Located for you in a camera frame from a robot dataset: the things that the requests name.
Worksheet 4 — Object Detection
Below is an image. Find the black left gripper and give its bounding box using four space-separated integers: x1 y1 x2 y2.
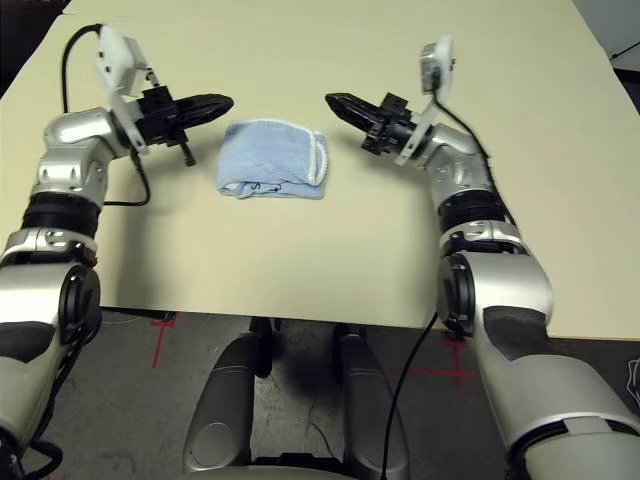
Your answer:
133 68 235 168

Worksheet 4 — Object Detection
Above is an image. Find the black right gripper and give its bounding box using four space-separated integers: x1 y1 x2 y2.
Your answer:
324 92 420 157

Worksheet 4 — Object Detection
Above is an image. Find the light blue towel white trim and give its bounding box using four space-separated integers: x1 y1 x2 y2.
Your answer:
215 118 330 202

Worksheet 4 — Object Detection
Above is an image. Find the black cabinet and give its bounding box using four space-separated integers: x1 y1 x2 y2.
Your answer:
606 38 640 114

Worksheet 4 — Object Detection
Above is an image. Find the grey robot torso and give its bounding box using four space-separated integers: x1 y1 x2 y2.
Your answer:
189 449 416 480

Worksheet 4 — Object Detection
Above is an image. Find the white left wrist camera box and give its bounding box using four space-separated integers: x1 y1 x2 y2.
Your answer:
95 25 152 154

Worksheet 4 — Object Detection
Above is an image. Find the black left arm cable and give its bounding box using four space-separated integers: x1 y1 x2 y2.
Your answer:
59 23 152 208

